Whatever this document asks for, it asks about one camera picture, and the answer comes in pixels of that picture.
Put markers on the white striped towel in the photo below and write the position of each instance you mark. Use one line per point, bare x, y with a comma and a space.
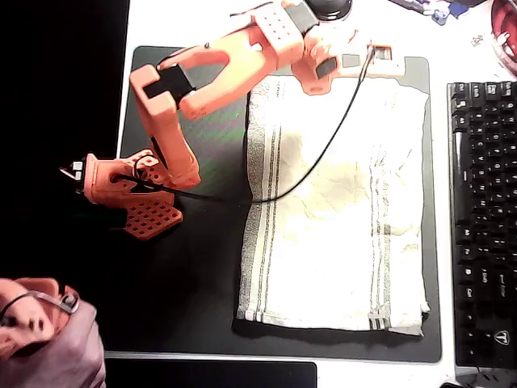
331, 262

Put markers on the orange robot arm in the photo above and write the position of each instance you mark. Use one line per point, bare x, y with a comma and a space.
242, 56

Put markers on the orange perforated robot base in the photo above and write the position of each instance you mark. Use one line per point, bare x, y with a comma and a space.
105, 182

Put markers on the person's hand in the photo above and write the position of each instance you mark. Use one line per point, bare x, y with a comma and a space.
28, 323

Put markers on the black round object white base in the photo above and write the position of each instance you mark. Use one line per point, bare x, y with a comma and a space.
329, 8

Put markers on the blue white plastic part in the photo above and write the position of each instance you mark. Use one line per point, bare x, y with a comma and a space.
440, 17

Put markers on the dark blue flat object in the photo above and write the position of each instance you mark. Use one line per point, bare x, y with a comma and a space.
464, 6

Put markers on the small metal screws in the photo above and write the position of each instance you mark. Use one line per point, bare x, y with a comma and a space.
477, 39

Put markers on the red bowl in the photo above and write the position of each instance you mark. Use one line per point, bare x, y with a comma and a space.
505, 24

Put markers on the black computer keyboard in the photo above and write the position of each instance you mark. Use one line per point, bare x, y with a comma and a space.
484, 202

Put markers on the black desk mat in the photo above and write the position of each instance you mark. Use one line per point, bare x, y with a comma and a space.
202, 258

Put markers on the black object at desk edge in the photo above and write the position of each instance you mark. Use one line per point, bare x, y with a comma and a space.
484, 383

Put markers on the orange gripper camera mount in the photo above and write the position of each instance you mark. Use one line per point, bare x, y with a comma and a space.
392, 69

